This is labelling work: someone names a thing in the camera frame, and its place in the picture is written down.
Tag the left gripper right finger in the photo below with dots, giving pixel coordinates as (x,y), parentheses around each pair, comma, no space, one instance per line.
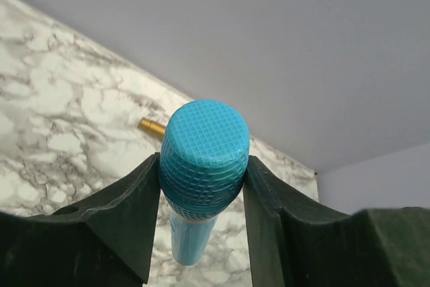
(296,241)

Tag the blue microphone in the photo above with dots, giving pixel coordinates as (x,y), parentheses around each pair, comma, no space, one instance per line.
(203,158)

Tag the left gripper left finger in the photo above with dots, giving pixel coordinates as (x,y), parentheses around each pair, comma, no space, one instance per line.
(105,239)

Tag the gold microphone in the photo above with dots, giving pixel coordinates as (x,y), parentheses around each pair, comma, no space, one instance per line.
(152,127)

